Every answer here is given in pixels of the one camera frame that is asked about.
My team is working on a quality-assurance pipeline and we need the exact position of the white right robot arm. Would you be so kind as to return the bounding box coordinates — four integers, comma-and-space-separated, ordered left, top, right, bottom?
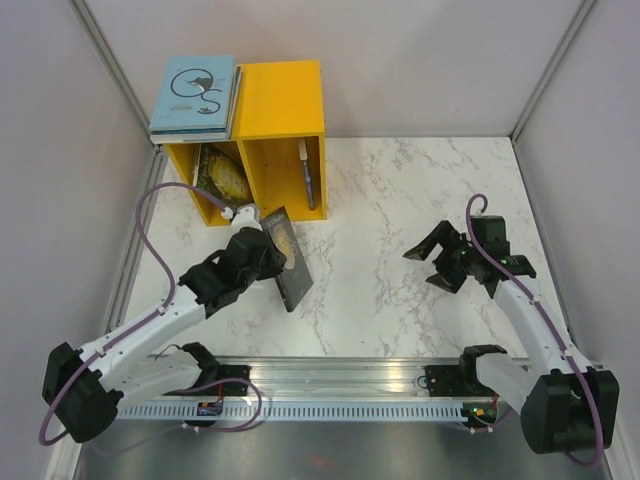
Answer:
403, 215, 620, 454

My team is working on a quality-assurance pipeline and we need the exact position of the black Moon Sixpence book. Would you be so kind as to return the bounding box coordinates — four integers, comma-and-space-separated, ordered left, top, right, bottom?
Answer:
260, 206, 313, 313

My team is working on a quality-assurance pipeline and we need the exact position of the dark Wuthering Heights book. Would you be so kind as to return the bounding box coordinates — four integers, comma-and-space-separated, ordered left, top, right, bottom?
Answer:
149, 69, 244, 147

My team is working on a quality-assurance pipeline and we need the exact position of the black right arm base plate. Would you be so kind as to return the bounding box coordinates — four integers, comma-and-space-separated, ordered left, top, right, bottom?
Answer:
424, 364, 494, 398

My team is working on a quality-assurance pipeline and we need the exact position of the green gold cover book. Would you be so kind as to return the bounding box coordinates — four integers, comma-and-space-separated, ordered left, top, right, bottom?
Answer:
193, 143, 253, 209

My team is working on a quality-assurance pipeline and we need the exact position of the aluminium corner post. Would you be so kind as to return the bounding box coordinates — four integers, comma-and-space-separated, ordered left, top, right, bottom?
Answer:
69, 0, 166, 151
508, 0, 599, 144

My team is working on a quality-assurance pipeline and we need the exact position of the blue 20000 Leagues book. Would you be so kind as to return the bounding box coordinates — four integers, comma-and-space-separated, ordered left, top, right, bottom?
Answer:
149, 67, 241, 142

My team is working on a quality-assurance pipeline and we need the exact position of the aluminium corner post left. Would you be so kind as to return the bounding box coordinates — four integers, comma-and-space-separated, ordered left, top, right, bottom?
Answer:
69, 0, 166, 151

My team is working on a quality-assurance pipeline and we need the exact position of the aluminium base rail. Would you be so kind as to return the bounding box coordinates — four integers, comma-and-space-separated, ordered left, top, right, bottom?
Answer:
114, 354, 616, 404

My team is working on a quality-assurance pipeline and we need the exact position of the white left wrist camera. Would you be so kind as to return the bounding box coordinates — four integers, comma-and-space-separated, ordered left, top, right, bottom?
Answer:
221, 203, 262, 233

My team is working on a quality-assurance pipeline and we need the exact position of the aluminium corner post right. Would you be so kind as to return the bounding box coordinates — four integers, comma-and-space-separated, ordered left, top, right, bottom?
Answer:
508, 0, 599, 144

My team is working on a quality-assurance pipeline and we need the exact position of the yellow wooden shelf box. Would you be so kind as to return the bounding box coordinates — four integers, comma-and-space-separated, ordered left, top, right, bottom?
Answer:
162, 59, 330, 227

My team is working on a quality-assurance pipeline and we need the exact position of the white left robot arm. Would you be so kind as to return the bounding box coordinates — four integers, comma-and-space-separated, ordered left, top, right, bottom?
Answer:
39, 227, 285, 446

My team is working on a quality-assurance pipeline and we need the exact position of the light blue Old Man book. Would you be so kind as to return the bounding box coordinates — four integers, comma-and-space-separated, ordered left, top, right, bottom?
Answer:
149, 54, 237, 134

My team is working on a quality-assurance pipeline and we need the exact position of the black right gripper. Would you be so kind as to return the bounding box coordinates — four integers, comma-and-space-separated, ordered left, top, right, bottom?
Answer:
403, 220, 481, 294

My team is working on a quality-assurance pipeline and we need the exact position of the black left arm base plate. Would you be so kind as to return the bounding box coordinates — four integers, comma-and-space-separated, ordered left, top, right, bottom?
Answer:
199, 364, 254, 399

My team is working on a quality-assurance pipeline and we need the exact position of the perforated cable duct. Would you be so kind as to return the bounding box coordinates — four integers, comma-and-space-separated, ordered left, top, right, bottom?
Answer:
118, 399, 467, 423

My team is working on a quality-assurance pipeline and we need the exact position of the purple galaxy cover book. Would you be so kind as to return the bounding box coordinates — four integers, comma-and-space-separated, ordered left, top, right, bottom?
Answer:
298, 139, 316, 211

